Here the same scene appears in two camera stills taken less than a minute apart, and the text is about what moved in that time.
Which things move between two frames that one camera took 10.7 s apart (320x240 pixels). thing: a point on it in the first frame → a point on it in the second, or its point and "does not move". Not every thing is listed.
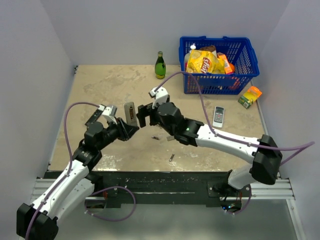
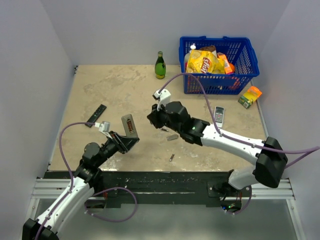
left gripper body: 122,135 → 120,145
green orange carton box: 250,97 does not move
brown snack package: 211,48 does not move
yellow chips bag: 201,61 does not move
